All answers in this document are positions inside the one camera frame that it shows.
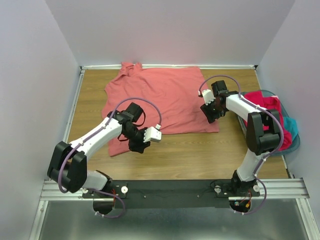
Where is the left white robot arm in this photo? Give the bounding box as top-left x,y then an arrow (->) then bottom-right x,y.
47,102 -> 150,198

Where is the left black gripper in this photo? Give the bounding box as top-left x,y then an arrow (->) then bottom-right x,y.
122,126 -> 151,154

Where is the teal t shirt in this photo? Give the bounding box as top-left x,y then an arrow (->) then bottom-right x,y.
283,116 -> 299,140

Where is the magenta t shirt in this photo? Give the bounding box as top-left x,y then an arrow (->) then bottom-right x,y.
244,90 -> 298,155

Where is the teal plastic basket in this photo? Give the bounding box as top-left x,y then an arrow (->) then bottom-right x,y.
241,89 -> 300,156

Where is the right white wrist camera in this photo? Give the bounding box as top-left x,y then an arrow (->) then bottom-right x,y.
201,89 -> 215,105

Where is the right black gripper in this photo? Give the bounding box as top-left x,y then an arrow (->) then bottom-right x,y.
199,97 -> 226,124

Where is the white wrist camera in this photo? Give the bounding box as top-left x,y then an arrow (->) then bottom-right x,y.
201,89 -> 215,105
143,126 -> 162,143

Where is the aluminium front rail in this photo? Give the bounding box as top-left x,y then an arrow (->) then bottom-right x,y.
40,178 -> 310,201

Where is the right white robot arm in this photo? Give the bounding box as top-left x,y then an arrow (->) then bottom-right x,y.
198,80 -> 284,196

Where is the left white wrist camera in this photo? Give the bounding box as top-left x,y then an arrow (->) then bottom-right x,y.
143,126 -> 162,143

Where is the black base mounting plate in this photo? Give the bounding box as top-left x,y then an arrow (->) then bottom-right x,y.
81,178 -> 261,210

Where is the salmon pink t shirt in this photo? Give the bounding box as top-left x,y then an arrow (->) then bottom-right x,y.
101,61 -> 221,158

